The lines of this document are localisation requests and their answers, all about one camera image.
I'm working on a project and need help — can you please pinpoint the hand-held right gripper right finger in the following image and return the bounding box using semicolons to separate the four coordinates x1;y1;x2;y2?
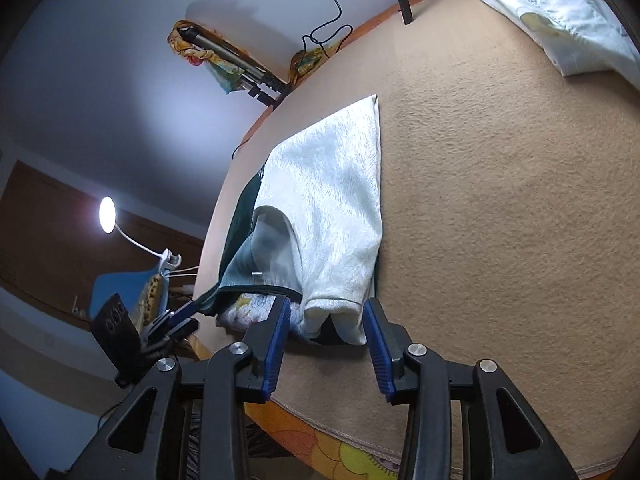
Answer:
362;298;581;480

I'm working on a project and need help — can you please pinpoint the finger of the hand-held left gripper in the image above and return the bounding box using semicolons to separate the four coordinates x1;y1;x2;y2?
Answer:
145;301;197;333
142;319;199;361

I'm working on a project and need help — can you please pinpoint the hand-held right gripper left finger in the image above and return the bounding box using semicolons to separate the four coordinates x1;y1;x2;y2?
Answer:
70;296;293;480

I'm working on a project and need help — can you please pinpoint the green and white tree-print t-shirt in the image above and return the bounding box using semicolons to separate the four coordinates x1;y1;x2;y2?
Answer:
192;94;385;347

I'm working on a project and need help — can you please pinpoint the blue chair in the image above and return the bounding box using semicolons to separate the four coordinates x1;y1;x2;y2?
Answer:
90;267;166;321

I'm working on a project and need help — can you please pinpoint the white clip desk lamp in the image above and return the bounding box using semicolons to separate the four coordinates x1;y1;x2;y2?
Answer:
98;196;182;273

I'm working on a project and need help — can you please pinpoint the beige blanket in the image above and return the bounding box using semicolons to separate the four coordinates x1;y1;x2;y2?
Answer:
192;0;640;476

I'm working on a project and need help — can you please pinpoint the colourful scarf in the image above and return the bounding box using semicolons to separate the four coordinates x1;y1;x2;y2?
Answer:
167;19;251;96

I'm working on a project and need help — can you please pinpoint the folded silver tripod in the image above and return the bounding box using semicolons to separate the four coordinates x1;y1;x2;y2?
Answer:
180;25;293;108

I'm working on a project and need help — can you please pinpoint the yellow green cloth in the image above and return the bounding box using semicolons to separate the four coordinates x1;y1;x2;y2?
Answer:
290;40;346;78

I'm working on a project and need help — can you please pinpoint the folded white garment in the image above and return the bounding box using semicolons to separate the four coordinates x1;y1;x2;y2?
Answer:
474;0;640;78

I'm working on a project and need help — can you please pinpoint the white lamp cable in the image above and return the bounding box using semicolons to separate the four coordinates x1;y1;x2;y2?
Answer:
160;265;201;281

